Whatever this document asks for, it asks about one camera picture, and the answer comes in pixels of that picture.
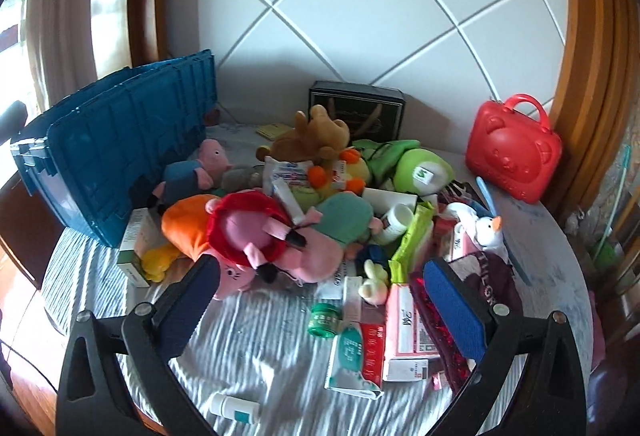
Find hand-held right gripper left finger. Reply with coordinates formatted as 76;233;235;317
56;255;222;436

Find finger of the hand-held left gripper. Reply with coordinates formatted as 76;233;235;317
0;100;28;131

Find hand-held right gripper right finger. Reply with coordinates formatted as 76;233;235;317
422;257;587;436

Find orange-dress pig plush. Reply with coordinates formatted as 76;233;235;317
161;193;256;301

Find blue plastic crate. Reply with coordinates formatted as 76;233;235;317
10;48;219;249

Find red-dress pig plush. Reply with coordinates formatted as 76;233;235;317
205;191;346;287

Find dark red printed bag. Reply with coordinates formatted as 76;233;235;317
410;251;523;394

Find pink tissue pack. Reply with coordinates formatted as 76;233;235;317
382;283;443;362
435;216;476;261

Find window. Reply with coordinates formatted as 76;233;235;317
0;0;36;197

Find white small box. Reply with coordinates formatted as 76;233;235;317
382;358;431;383

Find green wipes pack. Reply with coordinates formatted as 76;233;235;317
390;203;436;281

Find white goose plush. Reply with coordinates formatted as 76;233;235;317
445;201;503;249

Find white rabbit toy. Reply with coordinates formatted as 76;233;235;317
357;260;391;305

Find red white box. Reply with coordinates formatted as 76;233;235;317
360;321;388;389

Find white curtain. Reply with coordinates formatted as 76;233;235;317
25;0;101;106

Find dark blue small toy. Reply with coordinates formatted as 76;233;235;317
367;243;393;271

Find white narrow box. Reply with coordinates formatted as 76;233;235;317
342;276;366;321

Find white small bottle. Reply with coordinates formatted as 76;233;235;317
209;393;261;427

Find white plastic bottle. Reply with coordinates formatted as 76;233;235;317
382;205;416;244

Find dark wooden cabinet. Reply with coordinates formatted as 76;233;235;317
0;186;66;289

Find white green medicine box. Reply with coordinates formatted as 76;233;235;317
324;323;386;399

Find blue toothbrush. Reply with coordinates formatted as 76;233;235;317
475;176;523;287

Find green small jar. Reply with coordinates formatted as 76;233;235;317
309;303;343;339

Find blue-shirt pig plush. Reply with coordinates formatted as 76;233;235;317
152;138;233;209

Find grey plush toy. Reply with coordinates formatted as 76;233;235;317
220;166;263;191

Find white tube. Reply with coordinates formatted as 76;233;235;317
272;178;306;224

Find teal-dress pig plush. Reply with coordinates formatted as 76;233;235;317
315;193;386;247

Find green plastic cup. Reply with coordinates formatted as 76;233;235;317
592;238;618;269

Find green frog plush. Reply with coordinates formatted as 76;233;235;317
352;138;456;197

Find red bear suitcase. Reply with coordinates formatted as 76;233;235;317
465;93;563;205

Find white printed snack packet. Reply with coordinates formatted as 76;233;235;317
262;156;316;197

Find yellow duck plush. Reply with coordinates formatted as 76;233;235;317
307;148;371;197

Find yellow sticky notes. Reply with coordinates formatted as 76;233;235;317
256;122;291;139

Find brown moose plush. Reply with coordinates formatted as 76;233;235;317
256;104;352;167

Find black gift box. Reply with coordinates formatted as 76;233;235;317
308;80;406;141

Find yellow toy keychain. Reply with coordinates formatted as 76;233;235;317
140;243;181;281

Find mop with teal handle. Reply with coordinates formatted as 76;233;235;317
602;146;631;247

